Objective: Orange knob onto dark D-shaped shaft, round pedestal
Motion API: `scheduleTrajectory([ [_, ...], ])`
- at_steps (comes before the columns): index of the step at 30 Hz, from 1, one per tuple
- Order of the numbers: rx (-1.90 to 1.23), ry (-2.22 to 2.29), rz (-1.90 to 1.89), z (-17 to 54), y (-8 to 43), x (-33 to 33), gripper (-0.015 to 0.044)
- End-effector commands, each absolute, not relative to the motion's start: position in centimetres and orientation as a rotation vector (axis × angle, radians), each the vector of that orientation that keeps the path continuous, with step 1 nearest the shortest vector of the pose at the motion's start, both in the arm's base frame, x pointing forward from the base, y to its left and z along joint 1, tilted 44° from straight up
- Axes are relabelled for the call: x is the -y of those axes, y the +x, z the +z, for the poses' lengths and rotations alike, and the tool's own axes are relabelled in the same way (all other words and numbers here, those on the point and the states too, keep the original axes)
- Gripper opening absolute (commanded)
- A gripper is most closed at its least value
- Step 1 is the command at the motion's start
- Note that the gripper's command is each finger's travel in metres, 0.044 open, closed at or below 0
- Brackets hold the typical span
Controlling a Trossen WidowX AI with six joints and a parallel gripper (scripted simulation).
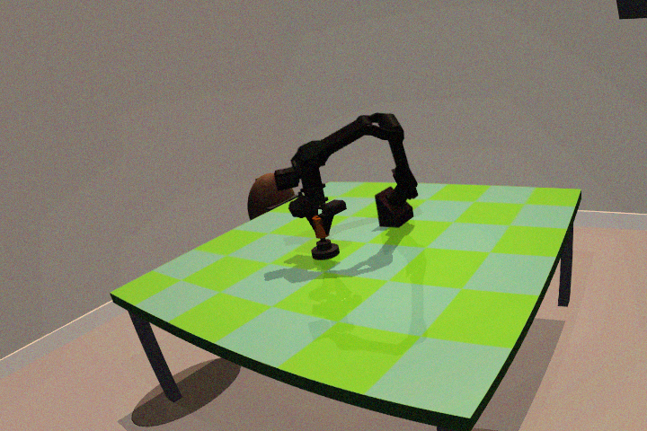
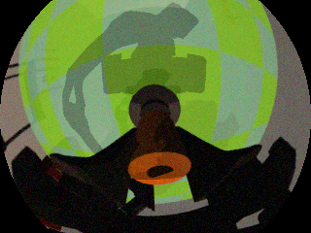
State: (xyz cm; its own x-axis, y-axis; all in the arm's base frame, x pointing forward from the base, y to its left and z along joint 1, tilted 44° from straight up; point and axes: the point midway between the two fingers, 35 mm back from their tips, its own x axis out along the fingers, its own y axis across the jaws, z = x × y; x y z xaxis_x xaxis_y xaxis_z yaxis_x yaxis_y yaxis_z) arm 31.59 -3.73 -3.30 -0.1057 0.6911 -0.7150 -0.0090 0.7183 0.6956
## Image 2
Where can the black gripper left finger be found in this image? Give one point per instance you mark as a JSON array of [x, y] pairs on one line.
[[107, 170]]

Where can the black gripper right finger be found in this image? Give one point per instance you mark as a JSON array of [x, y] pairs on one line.
[[210, 165]]

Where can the orange knob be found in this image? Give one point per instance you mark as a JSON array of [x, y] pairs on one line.
[[158, 154]]

